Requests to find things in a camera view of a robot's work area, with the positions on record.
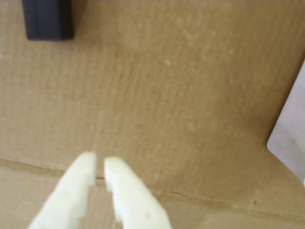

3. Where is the light grey plastic box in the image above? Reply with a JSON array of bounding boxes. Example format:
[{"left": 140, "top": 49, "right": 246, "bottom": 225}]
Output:
[{"left": 266, "top": 56, "right": 305, "bottom": 184}]

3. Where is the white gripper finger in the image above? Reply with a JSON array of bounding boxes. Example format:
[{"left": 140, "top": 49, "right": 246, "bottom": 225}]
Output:
[
  {"left": 103, "top": 156, "right": 171, "bottom": 229},
  {"left": 28, "top": 152, "right": 98, "bottom": 229}
]

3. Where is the black rectangular block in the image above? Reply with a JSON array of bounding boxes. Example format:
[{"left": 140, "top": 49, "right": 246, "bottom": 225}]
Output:
[{"left": 22, "top": 0, "right": 74, "bottom": 41}]

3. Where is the brown cardboard sheet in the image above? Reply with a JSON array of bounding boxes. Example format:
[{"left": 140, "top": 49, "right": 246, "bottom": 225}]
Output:
[{"left": 0, "top": 0, "right": 305, "bottom": 229}]

